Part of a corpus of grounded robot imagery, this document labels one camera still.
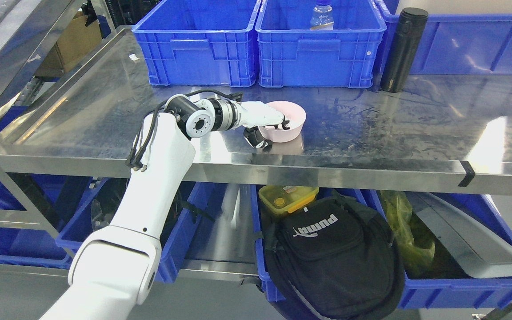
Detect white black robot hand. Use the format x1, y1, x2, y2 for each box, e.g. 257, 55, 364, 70
232, 101, 290, 148

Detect pink ikea bowl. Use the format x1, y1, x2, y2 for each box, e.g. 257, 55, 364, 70
259, 100, 307, 143

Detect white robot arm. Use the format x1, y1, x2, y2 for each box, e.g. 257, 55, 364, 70
41, 93, 284, 320

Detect blue crate top middle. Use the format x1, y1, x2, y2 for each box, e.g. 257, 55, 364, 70
255, 0, 387, 88

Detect blue crate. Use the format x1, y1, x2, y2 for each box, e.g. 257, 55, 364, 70
255, 0, 387, 88
250, 185, 512, 308
132, 0, 262, 88
56, 178, 226, 283
374, 0, 512, 76

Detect blue crate lower middle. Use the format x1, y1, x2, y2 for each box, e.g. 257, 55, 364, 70
250, 185, 512, 308

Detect yellow lunch box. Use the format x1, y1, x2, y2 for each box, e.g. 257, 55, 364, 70
258, 185, 320, 217

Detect blue crate top left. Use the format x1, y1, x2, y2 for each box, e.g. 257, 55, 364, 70
132, 0, 262, 88

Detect clear water bottle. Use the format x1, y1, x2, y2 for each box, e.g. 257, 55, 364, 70
310, 0, 335, 31

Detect black puma backpack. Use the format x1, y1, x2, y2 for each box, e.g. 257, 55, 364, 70
262, 189, 405, 320

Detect blue crate lower left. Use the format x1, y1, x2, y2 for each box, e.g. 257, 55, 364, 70
56, 178, 226, 283

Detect black thermos bottle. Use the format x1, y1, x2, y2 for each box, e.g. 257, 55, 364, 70
380, 7, 429, 93

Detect cardboard box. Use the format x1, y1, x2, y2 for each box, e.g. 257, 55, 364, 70
34, 12, 102, 78

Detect blue crate top right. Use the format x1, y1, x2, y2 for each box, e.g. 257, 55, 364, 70
374, 0, 512, 76

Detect yellow green plastic bag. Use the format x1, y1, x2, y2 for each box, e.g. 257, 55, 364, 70
378, 190, 436, 278

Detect grey plastic panel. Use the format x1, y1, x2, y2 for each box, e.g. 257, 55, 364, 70
406, 191, 512, 278

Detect steel table frame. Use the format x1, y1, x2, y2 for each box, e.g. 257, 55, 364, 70
0, 26, 512, 320

